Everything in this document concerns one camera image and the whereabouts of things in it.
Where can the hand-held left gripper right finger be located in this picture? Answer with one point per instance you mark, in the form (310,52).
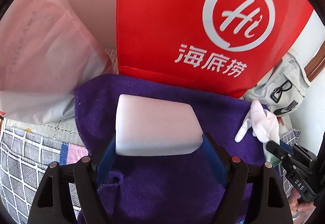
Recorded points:
(214,160)

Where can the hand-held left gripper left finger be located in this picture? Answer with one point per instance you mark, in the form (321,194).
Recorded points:
(108,160)

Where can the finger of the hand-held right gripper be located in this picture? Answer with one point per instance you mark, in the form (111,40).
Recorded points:
(276,150)

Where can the white foam sponge block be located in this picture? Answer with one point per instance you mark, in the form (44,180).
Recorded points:
(155,125)

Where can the person's right hand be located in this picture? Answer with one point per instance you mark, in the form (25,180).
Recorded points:
(297,207)

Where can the white glove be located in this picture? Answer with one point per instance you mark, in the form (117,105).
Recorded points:
(264,122)

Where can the purple towel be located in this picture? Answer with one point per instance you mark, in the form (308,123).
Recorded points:
(162,183)

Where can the white lace cloth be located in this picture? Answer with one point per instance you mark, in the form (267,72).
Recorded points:
(59,130)

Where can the grey sling bag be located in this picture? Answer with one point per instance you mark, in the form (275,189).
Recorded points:
(281,87)

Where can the grey checked bed sheet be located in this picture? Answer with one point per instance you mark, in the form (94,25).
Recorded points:
(22,163)

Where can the wooden headboard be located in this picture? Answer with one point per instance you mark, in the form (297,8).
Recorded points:
(317,61)

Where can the white plastic shopping bag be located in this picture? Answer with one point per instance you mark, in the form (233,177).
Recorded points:
(43,56)

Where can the red paper bag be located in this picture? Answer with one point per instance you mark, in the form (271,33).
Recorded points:
(182,23)

